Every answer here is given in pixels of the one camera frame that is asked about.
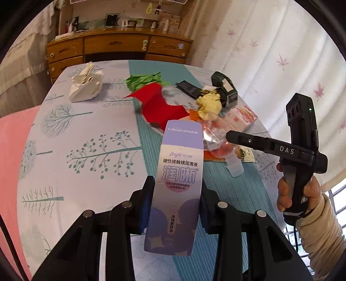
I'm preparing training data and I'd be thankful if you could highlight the teal tree-print tablecloth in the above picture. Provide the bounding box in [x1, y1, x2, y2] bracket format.
[16, 60, 287, 281]

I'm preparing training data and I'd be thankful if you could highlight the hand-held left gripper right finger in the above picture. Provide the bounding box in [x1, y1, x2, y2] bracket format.
[199, 185, 315, 281]

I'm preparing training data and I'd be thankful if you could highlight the yellow crumpled paper ball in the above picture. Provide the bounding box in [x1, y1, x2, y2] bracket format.
[196, 91, 223, 121]

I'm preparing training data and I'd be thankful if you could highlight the window with grille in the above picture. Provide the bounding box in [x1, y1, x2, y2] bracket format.
[284, 181, 346, 257]

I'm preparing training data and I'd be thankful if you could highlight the green crumpled paper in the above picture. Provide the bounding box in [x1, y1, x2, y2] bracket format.
[126, 72, 171, 92]

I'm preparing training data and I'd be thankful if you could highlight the person's right forearm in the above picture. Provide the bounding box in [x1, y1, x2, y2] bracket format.
[296, 192, 346, 281]

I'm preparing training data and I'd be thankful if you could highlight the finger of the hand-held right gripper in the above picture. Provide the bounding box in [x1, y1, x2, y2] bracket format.
[226, 130, 316, 163]

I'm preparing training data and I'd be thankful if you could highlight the black striped packet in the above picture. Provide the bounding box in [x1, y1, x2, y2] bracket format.
[175, 80, 204, 100]

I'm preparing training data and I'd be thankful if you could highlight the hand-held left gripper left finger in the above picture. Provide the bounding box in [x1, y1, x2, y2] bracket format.
[32, 176, 156, 281]

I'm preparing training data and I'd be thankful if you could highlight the white crumpled paper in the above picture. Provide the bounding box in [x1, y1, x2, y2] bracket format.
[68, 62, 104, 102]

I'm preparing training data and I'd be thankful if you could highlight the white floral curtain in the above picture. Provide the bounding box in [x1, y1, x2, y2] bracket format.
[186, 0, 346, 190]

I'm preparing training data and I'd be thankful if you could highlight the pink cloth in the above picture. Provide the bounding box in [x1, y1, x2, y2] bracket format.
[0, 105, 42, 273]

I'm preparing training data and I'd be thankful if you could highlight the red folded paper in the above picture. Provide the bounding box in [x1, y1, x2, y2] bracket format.
[122, 82, 191, 133]

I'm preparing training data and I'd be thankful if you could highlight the pink and white leaflet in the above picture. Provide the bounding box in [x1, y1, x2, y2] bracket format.
[224, 105, 258, 129]

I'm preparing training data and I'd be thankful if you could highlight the small printed card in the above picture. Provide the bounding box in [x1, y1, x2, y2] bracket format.
[238, 147, 256, 163]

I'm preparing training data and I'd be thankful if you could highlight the beige lace cloth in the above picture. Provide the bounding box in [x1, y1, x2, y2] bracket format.
[0, 8, 68, 117]

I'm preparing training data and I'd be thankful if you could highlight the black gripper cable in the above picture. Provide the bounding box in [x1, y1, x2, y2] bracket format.
[294, 216, 301, 253]

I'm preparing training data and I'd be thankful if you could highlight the purple cardboard box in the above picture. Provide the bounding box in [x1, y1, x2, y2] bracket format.
[144, 119, 204, 256]

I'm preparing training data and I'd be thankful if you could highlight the dark green carton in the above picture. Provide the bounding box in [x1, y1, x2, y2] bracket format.
[211, 71, 239, 109]

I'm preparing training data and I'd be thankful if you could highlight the clear plastic bottle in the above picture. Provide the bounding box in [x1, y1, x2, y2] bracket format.
[201, 119, 244, 178]

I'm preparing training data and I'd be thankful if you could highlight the wooden dresser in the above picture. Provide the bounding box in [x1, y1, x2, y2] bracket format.
[46, 27, 194, 84]

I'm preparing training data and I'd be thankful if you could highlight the person's right hand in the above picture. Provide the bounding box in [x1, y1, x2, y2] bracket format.
[276, 163, 323, 217]

